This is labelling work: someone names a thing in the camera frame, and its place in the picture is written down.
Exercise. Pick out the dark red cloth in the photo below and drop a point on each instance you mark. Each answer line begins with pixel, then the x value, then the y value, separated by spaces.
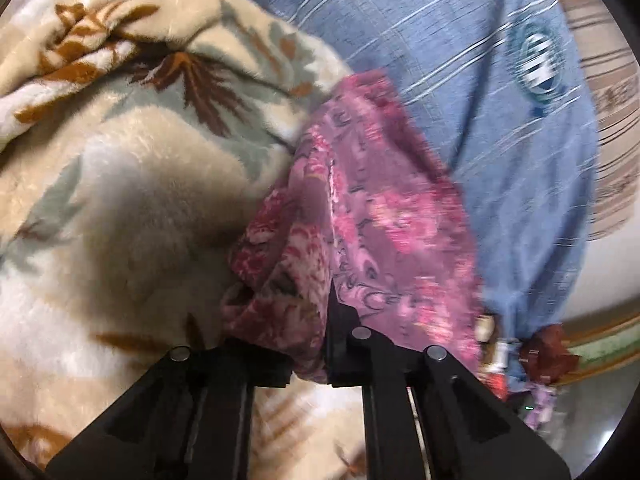
pixel 547 355

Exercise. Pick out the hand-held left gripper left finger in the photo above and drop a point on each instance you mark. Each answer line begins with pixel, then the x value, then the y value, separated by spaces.
pixel 225 375

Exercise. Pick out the cream floral fleece blanket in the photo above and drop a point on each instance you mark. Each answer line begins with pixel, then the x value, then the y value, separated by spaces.
pixel 125 185

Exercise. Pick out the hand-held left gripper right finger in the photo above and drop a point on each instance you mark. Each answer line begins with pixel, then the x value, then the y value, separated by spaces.
pixel 345 326

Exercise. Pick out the blue striped pillow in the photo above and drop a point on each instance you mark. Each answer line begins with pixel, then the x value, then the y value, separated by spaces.
pixel 450 60

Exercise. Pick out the green and tan bed rail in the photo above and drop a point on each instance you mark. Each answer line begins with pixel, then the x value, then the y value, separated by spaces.
pixel 602 350

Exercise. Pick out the purple floral shirt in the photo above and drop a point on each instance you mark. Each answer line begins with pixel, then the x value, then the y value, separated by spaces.
pixel 380 210

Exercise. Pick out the brown striped bedsheet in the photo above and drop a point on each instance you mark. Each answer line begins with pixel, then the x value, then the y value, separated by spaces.
pixel 612 125

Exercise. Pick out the small colourful cloth bundle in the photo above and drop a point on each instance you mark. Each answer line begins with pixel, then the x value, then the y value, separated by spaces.
pixel 492 342

